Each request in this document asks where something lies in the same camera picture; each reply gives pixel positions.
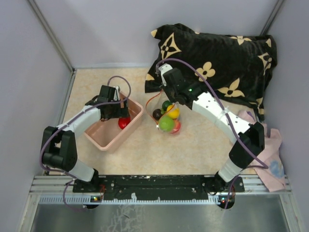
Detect yellow lemon fruit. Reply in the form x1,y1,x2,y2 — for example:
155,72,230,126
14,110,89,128
166,104,180,119

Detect black floral blanket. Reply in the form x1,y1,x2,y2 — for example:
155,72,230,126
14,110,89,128
144,23,277,121

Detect pink cloth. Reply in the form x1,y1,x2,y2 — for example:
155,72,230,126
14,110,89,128
250,123,285,192

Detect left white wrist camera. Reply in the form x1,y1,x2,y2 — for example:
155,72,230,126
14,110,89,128
113,86,121,102

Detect dark purple plum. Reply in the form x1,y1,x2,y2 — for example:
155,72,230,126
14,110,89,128
152,108,164,121

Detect red apple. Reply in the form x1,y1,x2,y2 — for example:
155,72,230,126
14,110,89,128
170,119,181,134

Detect pink plastic bin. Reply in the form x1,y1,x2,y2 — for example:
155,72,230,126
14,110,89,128
84,98,144,153

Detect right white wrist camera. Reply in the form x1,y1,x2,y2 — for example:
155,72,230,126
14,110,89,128
157,64,173,86

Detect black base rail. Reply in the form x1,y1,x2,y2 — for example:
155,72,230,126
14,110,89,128
73,174,232,201

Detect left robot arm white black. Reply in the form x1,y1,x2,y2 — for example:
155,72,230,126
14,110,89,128
40,85,129,192

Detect red mango fruit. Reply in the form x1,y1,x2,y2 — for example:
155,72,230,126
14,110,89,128
118,117,131,130

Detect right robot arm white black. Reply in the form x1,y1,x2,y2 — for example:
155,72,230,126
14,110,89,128
159,64,265,192

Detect light green apple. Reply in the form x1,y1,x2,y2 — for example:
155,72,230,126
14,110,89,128
158,116,175,132

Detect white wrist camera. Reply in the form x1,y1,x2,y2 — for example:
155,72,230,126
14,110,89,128
157,64,173,86
113,86,121,102

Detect purple cable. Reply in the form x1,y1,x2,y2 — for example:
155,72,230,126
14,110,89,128
40,75,132,179
155,58,269,170

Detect clear zip top bag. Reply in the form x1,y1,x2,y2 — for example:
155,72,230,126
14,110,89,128
145,90,182,135

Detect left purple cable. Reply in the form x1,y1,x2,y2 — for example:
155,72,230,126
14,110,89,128
40,75,132,179

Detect dark green avocado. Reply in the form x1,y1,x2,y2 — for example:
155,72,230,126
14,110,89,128
162,100,172,111

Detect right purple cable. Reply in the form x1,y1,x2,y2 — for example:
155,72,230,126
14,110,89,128
155,58,269,170

